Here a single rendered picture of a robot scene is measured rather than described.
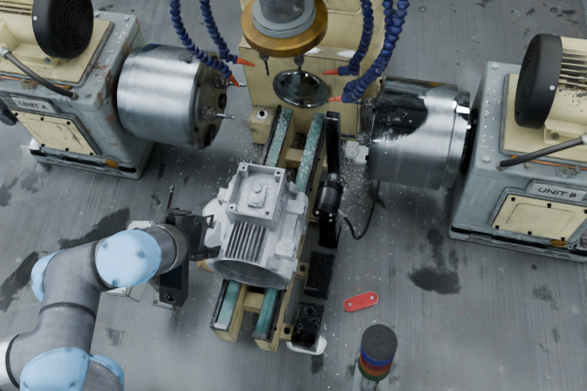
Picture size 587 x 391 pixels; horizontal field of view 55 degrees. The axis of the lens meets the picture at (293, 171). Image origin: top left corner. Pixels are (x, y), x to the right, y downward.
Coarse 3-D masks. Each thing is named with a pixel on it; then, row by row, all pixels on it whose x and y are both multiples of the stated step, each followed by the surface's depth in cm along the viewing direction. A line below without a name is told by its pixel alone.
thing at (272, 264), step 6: (288, 186) 125; (294, 186) 125; (288, 192) 125; (294, 192) 125; (222, 252) 119; (216, 258) 119; (270, 258) 117; (276, 258) 117; (270, 264) 116; (276, 264) 117; (270, 270) 118; (276, 270) 117; (222, 276) 129; (276, 288) 128; (282, 288) 127
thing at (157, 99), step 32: (128, 64) 138; (160, 64) 135; (192, 64) 135; (128, 96) 135; (160, 96) 134; (192, 96) 132; (224, 96) 152; (128, 128) 143; (160, 128) 137; (192, 128) 136
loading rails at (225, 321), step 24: (288, 120) 154; (312, 120) 154; (288, 144) 159; (312, 144) 150; (312, 168) 145; (312, 192) 148; (312, 216) 150; (240, 288) 133; (288, 288) 137; (216, 312) 129; (240, 312) 137; (264, 312) 129; (264, 336) 125; (288, 336) 135
